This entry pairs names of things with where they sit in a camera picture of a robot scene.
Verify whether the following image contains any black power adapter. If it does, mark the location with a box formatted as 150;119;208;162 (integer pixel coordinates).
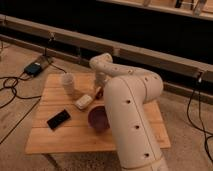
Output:
24;63;42;76

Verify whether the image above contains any white sponge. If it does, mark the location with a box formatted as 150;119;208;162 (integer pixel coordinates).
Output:
74;94;93;110

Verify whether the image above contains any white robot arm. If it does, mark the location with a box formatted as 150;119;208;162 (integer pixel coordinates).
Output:
89;53;169;171

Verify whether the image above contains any wooden table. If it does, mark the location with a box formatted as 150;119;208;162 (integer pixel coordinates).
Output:
24;73;172;155

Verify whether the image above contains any purple bowl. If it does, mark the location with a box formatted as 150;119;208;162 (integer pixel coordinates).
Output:
88;106;110;132

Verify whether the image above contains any black sponge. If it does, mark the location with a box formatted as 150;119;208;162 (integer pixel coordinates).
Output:
47;110;71;130

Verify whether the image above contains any clear plastic cup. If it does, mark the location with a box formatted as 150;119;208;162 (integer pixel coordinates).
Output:
61;73;75;97

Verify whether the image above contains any black cable right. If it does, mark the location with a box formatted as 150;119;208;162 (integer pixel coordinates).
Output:
185;74;213;164

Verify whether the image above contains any black floor cable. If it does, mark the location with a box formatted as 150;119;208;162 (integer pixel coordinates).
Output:
0;75;42;144

